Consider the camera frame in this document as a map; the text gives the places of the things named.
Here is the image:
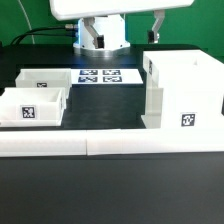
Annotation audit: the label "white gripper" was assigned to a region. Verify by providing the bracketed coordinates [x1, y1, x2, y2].
[49, 0, 194, 49]

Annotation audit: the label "white drawer cabinet box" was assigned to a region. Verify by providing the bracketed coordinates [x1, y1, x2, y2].
[142, 50, 224, 129]

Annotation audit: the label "white rear drawer tray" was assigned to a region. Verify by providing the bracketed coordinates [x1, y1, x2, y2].
[15, 68, 72, 97]

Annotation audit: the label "white drawer tray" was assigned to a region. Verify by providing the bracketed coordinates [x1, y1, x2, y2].
[15, 68, 72, 97]
[0, 87, 66, 128]

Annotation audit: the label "white front drawer tray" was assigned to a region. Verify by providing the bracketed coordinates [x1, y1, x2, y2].
[0, 87, 66, 128]

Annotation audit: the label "fiducial marker sheet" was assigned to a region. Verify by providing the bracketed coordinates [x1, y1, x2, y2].
[71, 69, 143, 85]

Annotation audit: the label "white foam front barrier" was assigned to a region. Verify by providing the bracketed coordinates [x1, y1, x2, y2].
[0, 128, 224, 157]

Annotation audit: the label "white thin cable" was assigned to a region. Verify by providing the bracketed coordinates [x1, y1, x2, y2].
[17, 0, 36, 45]

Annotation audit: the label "black cables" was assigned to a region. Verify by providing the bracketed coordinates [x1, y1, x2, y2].
[9, 23, 80, 46]

